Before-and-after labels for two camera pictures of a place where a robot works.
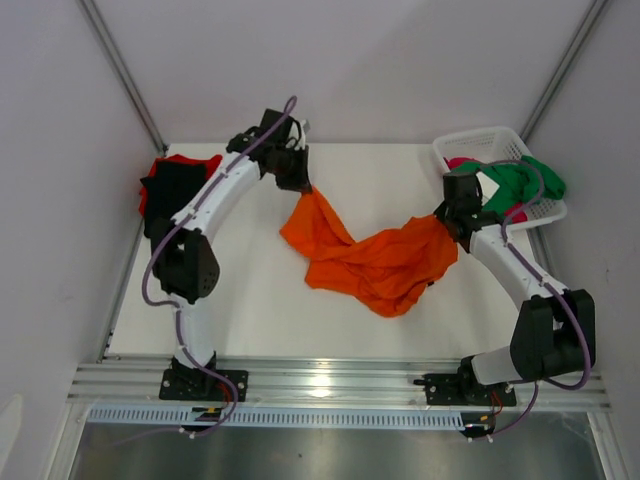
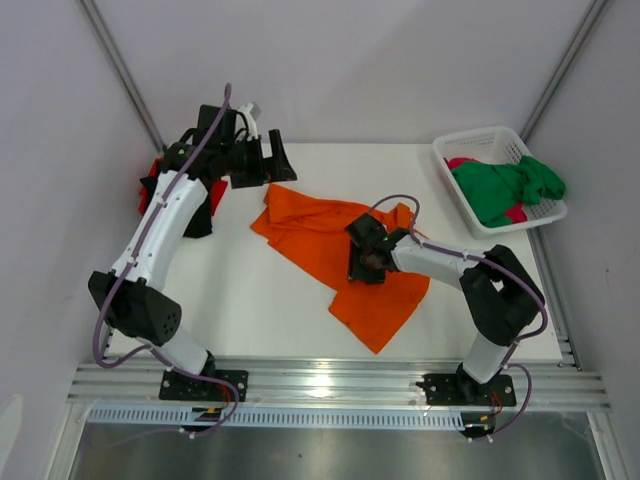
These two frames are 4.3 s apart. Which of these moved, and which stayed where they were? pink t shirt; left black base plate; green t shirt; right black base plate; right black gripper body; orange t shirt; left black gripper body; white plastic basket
Moved: left black gripper body; right black gripper body; orange t shirt
Stayed: left black base plate; right black base plate; pink t shirt; green t shirt; white plastic basket
